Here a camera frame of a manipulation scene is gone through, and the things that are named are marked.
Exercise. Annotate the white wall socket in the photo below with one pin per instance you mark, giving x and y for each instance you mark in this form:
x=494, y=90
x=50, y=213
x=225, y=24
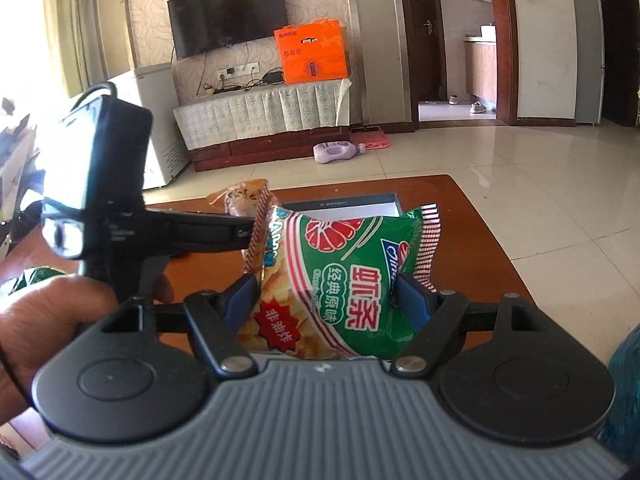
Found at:
x=240, y=69

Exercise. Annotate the orange brown snack packet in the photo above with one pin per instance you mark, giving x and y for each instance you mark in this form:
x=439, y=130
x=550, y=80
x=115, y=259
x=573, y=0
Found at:
x=240, y=197

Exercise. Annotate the brown wooden tv cabinet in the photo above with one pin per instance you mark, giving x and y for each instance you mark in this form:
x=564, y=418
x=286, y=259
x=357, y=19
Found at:
x=240, y=155

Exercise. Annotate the teal patterned clothing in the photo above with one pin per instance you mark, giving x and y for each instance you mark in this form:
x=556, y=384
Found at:
x=625, y=395

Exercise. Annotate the green snack packet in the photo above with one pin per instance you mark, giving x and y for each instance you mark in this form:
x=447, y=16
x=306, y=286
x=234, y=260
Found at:
x=37, y=280

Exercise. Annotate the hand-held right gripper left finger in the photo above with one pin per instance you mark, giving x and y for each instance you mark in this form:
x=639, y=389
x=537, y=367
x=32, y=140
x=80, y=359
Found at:
x=242, y=305

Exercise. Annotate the wooden kitchen counter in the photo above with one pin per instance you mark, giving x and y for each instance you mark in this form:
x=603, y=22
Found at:
x=480, y=70

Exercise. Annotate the person's left hand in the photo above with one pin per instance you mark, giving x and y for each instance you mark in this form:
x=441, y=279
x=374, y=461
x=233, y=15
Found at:
x=40, y=325

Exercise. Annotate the orange gift box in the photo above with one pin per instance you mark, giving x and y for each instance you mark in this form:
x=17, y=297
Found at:
x=312, y=55

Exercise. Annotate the dark blue cardboard box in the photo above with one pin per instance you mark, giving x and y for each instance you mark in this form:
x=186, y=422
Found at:
x=350, y=207

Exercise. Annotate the green shrimp chips bag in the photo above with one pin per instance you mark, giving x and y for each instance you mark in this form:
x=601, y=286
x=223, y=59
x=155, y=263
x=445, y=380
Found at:
x=340, y=270

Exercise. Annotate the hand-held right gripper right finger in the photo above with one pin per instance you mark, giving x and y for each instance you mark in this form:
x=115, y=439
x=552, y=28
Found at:
x=412, y=305

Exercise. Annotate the white chest freezer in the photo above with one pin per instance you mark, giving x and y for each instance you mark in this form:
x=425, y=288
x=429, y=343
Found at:
x=160, y=125

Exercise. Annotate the silver refrigerator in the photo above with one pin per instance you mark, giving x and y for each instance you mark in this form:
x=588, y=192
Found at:
x=589, y=60

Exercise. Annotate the white pink bottle on floor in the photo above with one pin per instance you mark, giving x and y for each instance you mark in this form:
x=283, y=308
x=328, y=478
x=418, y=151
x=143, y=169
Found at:
x=335, y=154

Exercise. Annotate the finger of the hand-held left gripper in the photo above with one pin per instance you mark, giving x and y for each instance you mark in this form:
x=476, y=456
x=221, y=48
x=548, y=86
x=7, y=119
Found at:
x=215, y=244
x=210, y=220

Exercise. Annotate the black flat television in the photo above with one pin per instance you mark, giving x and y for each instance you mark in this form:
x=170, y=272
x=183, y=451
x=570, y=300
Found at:
x=227, y=12

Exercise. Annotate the brown door frame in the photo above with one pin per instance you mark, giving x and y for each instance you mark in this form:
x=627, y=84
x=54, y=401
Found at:
x=506, y=35

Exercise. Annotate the dark wooden door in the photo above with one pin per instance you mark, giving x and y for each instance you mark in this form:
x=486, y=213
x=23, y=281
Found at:
x=622, y=55

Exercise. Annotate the pink floor mat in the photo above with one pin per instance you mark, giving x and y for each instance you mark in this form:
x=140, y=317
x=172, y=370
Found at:
x=372, y=139

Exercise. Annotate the beige curtain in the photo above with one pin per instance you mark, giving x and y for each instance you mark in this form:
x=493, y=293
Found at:
x=80, y=20

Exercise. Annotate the brown wooden door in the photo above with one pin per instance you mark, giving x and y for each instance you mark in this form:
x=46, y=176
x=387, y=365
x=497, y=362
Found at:
x=427, y=35

